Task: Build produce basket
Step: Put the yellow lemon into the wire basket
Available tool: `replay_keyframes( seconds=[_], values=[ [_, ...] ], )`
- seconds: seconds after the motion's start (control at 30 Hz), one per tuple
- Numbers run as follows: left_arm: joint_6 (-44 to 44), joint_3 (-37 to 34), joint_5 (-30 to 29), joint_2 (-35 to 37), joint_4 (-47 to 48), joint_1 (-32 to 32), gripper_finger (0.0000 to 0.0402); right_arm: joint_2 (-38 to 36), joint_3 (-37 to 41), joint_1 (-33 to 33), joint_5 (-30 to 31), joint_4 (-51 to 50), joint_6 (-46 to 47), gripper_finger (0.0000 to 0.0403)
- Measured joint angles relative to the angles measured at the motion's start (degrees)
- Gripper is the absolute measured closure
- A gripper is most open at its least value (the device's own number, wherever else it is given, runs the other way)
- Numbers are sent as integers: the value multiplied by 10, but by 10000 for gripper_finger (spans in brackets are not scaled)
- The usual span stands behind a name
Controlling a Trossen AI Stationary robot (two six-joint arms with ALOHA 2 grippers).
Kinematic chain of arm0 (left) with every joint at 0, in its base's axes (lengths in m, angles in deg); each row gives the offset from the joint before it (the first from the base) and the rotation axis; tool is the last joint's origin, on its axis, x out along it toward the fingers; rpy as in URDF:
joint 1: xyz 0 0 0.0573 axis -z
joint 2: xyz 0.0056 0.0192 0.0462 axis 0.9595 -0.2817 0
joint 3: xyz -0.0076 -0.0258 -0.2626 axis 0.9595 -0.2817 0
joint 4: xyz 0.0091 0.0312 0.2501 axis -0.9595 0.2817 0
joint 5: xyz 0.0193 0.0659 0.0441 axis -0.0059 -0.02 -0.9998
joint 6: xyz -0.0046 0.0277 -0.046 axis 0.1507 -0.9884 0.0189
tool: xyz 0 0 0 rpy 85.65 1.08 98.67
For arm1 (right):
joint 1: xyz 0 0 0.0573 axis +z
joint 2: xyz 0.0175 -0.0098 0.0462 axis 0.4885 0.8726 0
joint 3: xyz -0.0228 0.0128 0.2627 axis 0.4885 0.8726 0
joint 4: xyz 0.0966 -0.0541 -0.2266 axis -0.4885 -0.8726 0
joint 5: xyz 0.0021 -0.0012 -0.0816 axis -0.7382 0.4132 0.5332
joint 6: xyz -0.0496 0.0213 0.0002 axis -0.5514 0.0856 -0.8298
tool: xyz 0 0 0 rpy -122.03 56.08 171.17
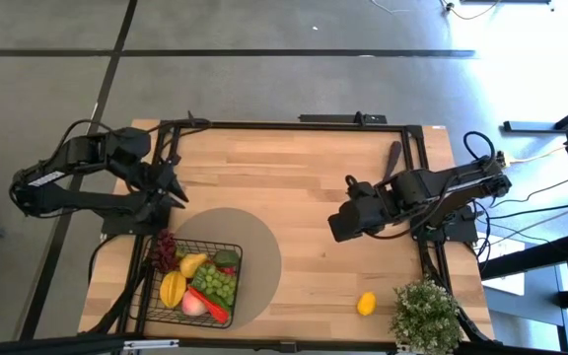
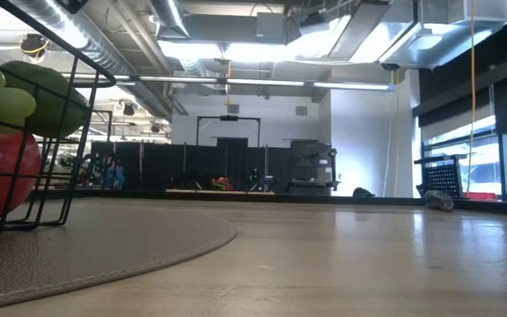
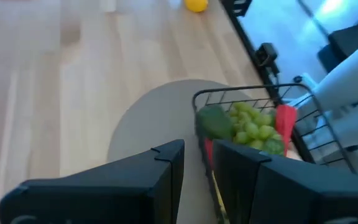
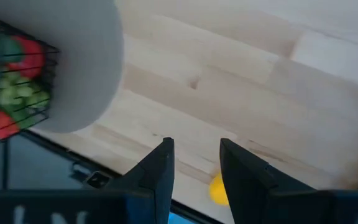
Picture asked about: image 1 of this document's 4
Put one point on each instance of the black floor stand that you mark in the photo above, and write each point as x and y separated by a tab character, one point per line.
530	127

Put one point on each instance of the dark green avocado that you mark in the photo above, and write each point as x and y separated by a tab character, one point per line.
226	258

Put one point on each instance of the orange carrot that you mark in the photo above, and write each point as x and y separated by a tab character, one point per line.
212	308

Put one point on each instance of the power strip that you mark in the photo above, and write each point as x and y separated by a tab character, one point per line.
507	159

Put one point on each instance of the silver bracket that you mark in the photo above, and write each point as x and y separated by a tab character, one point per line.
151	344

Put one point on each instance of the black diagonal beam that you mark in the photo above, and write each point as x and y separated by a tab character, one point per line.
560	251

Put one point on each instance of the red grape bunch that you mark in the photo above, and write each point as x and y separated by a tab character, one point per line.
164	251

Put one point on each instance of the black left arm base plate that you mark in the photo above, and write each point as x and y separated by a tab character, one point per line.
116	227

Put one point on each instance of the blue grey panel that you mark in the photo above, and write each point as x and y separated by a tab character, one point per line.
525	305

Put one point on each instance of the green grape bunch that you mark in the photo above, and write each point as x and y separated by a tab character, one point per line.
217	283

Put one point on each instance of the dark purple eggplant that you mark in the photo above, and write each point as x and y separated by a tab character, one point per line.
393	155

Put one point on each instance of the round grey placemat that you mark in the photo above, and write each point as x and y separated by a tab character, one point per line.
259	256

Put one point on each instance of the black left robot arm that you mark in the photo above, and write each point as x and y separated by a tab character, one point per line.
82	202

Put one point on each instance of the black crossbeam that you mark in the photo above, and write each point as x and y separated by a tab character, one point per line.
67	345

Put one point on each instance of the potted green white plant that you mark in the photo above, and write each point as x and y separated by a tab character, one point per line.
427	318

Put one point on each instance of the yellow lemon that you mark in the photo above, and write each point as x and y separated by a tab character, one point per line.
366	303

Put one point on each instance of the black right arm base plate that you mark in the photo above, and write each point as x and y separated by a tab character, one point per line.
461	232

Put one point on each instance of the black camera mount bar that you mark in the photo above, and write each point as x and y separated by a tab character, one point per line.
333	119

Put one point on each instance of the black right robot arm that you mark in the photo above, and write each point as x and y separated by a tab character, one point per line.
442	187

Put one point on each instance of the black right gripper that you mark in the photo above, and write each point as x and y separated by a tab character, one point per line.
358	217

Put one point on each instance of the yellow star fruit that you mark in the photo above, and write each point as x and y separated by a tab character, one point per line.
172	290

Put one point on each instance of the black metal table frame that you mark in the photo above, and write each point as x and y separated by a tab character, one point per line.
264	126

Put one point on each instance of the white sheet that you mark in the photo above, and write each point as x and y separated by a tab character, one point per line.
506	285

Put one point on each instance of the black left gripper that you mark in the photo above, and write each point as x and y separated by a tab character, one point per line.
155	180

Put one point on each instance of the pink peach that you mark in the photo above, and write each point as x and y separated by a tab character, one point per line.
192	305

